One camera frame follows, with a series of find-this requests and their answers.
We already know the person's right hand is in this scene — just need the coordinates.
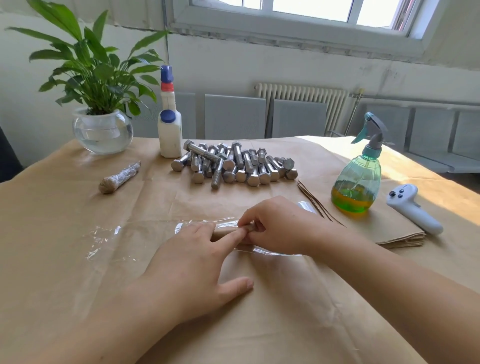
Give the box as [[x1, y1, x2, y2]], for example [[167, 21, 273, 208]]
[[237, 196, 335, 258]]

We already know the person's left hand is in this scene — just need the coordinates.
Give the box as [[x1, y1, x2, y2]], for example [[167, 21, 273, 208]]
[[142, 221, 255, 325]]

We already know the clear cling film sheet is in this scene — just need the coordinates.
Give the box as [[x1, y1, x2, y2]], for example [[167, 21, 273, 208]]
[[84, 216, 303, 261]]

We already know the pile of steel bolts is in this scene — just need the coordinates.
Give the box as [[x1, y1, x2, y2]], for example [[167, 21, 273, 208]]
[[171, 139, 299, 190]]

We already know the green spray bottle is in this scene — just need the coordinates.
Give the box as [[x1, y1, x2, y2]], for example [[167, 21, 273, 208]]
[[330, 112, 390, 216]]

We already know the stack of brown paper sheets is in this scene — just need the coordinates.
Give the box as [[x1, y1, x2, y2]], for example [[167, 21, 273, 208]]
[[297, 176, 427, 249]]

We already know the person's right forearm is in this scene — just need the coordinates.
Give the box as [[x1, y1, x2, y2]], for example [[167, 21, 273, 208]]
[[311, 225, 480, 364]]

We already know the grey chair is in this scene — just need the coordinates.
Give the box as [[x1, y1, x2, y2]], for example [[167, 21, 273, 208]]
[[270, 99, 330, 139], [133, 91, 199, 140], [351, 103, 412, 155], [408, 106, 480, 175], [204, 93, 267, 141]]

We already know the white handheld controller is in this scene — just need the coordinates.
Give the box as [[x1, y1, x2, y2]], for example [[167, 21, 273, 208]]
[[387, 183, 444, 237]]

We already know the white radiator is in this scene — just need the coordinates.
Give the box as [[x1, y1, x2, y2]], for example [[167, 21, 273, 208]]
[[255, 82, 350, 138]]

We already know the white glue bottle blue cap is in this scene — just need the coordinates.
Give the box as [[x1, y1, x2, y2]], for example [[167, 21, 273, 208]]
[[158, 64, 183, 159]]

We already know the large brown paper table cover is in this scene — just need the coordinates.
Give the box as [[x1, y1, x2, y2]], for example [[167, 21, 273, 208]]
[[0, 135, 480, 364]]

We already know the round glass vase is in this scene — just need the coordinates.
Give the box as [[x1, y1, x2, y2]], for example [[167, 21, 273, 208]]
[[72, 108, 135, 156]]

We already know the white framed window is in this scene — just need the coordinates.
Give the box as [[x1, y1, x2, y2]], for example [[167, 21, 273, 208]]
[[166, 0, 459, 63]]

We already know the black trash bin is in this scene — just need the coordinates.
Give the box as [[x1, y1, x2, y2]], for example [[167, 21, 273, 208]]
[[0, 126, 24, 185]]

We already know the green leafy plant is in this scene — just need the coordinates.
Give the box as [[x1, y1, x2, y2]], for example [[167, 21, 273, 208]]
[[7, 0, 170, 117]]

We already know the white vertical blind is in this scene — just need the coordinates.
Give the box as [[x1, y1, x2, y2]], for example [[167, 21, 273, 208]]
[[0, 0, 172, 31]]

